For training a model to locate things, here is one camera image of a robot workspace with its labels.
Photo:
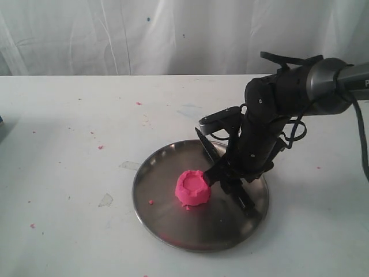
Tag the clear tape piece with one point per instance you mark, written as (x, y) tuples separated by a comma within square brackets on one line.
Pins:
[(129, 165), (106, 201)]

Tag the pink dough piece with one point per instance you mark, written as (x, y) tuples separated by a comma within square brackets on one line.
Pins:
[(191, 189)]

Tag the round steel plate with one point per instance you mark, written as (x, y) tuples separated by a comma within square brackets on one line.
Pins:
[(217, 225)]

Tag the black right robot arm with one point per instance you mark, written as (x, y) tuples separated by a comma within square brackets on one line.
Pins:
[(304, 87)]

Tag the white backdrop curtain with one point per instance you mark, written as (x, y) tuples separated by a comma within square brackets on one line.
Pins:
[(175, 37)]

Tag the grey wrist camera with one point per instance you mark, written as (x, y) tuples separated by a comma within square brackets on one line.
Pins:
[(228, 119)]

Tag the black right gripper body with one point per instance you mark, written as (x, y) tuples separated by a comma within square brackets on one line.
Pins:
[(252, 146)]

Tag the clear tape piece lower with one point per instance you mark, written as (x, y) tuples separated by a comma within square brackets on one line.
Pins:
[(106, 201)]

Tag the black serrated knife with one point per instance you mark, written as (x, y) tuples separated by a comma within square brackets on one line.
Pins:
[(246, 204)]

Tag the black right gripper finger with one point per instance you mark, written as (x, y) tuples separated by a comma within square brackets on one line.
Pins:
[(232, 187), (218, 172)]

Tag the clear tape piece upper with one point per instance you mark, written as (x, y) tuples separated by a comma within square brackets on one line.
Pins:
[(129, 165)]

